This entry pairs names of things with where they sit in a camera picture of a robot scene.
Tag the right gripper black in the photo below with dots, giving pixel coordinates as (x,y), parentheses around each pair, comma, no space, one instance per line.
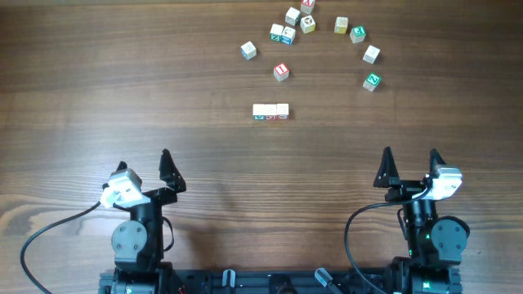
(406,187)

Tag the green Z wooden block left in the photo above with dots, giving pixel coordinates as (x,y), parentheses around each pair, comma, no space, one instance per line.
(276,32)

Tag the green Z block right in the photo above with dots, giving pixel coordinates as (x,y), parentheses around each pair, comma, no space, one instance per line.
(372,81)

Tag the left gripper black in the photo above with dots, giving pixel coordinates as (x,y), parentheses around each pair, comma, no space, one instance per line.
(173,184)

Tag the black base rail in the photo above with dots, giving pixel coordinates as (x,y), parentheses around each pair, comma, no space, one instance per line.
(319,281)

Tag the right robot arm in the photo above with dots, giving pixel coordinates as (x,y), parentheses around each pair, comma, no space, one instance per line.
(435,243)

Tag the green number six block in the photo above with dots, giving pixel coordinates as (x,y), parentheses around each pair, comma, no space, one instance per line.
(259,111)

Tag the green edged wooden block top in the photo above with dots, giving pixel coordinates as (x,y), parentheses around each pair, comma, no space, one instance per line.
(292,16)

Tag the plain wooden block right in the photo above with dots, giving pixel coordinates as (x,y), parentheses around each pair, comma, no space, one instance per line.
(371,54)

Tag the blue letter wooden block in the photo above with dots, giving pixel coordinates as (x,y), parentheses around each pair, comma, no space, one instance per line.
(248,50)

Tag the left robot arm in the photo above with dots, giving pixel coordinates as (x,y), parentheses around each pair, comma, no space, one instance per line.
(138,243)

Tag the red X wooden block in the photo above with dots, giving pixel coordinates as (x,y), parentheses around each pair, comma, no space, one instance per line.
(307,6)

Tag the yellow wooden block right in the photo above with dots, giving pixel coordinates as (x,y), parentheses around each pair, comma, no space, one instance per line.
(341,25)

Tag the green E wooden block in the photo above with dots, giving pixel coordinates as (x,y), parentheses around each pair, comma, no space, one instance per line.
(358,34)

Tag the red I wooden block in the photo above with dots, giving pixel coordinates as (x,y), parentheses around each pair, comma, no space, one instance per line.
(281,72)

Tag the yellow animal wooden block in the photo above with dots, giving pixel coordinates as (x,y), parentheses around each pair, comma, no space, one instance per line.
(307,24)

